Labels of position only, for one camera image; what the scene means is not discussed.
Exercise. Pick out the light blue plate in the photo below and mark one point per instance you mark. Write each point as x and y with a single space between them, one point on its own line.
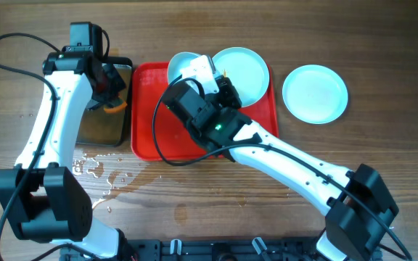
247 72
315 94
178 62

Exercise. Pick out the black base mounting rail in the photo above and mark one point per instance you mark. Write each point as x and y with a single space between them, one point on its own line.
286 249

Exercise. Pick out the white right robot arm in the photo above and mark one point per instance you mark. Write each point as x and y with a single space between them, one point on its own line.
357 205

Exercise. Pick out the red serving tray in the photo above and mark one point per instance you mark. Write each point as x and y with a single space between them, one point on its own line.
149 82

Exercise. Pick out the black water tray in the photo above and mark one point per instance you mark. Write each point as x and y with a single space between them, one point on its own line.
98 128

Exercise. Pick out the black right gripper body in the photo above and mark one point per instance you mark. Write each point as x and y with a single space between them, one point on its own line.
228 96

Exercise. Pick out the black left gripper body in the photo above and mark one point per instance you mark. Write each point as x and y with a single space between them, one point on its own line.
107 89

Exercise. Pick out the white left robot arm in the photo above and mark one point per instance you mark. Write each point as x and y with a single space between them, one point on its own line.
41 198

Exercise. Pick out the orange sponge with green scourer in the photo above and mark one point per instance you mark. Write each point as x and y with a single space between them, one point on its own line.
115 106

